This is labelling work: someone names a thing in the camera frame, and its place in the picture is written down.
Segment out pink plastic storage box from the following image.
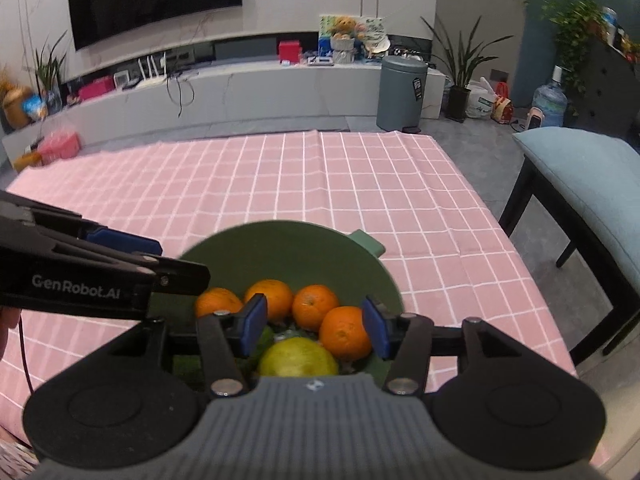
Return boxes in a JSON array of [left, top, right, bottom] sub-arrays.
[[38, 129, 82, 165]]

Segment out trailing ivy plant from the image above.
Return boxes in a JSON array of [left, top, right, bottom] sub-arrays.
[[541, 0, 609, 102]]

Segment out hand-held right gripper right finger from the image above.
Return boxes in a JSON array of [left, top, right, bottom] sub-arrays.
[[361, 295, 540, 397]]

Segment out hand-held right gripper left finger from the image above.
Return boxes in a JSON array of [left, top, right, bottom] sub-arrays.
[[106, 293, 269, 399]]

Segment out red box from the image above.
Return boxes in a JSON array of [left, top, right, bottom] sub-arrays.
[[277, 39, 303, 64]]

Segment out black cables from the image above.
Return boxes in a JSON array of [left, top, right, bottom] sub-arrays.
[[166, 71, 199, 119]]

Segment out yellow box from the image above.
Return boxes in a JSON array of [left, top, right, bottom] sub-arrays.
[[12, 149, 44, 172]]

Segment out orange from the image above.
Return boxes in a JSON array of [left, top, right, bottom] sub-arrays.
[[194, 287, 245, 319], [318, 306, 374, 362], [243, 279, 295, 322], [292, 284, 341, 333]]

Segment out white router with antennas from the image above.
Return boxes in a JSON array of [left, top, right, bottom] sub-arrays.
[[135, 52, 169, 89]]

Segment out white curved media console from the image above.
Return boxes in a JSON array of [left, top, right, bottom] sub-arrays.
[[0, 56, 447, 162]]

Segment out thin-leaf potted plant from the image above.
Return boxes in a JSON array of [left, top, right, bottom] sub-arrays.
[[19, 29, 69, 112]]

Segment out red and orange bag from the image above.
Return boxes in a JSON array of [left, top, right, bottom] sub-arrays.
[[491, 82, 515, 124]]

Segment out long-leaf plant in black pot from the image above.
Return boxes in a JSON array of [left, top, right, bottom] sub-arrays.
[[420, 14, 515, 122]]

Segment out pink checked tablecloth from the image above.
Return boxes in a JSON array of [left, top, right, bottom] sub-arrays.
[[0, 129, 579, 467]]

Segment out black wall television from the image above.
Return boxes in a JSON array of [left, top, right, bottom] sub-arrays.
[[66, 0, 244, 52]]

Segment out light blue bench cushion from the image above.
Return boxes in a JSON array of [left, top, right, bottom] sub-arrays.
[[512, 126, 640, 292]]

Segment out bench with blue cushion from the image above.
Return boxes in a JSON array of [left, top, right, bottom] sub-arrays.
[[498, 154, 640, 367]]

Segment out yellow-green pear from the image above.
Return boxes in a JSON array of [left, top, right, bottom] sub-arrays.
[[257, 337, 341, 379]]

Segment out white plastic bag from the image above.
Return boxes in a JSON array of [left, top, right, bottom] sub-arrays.
[[464, 77, 499, 120]]

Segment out grey pedal trash bin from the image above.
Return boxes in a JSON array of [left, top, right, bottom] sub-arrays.
[[375, 54, 430, 134]]

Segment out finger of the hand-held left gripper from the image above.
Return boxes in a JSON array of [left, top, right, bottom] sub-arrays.
[[0, 190, 164, 258], [50, 239, 211, 297]]

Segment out green colander bowl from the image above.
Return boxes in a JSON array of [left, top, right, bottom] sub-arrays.
[[147, 219, 405, 397]]

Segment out dark cabinet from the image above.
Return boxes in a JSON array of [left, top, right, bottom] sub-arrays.
[[562, 39, 640, 147]]

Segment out person's left hand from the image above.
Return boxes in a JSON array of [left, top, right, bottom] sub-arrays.
[[0, 307, 21, 362]]

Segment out colourful snack bag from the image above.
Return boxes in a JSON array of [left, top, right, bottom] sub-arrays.
[[19, 94, 49, 122]]

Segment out large blue water jug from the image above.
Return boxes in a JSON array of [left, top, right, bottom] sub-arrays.
[[530, 64, 569, 129]]

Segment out printed picture board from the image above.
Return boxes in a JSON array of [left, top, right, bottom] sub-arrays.
[[318, 13, 386, 59]]

